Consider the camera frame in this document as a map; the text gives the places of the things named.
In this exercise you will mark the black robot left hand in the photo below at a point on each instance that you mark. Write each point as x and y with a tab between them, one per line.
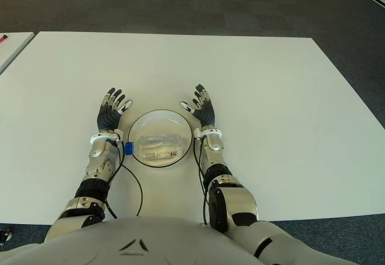
107	117

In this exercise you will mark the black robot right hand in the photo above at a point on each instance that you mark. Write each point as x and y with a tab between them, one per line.
206	114

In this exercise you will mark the clear water bottle blue cap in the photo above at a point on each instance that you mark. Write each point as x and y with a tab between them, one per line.
159	147

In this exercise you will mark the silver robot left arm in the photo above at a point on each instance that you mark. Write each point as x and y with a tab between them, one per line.
100	159

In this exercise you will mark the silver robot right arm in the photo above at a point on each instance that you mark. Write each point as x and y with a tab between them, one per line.
237	201

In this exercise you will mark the white plate with black rim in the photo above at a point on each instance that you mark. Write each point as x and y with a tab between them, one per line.
162	120

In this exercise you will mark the white side table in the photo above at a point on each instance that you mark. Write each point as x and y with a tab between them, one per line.
15	48

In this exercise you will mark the grey robot torso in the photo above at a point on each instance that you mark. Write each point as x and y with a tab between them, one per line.
135	241

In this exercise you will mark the red marker pen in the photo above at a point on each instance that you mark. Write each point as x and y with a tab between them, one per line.
4	38

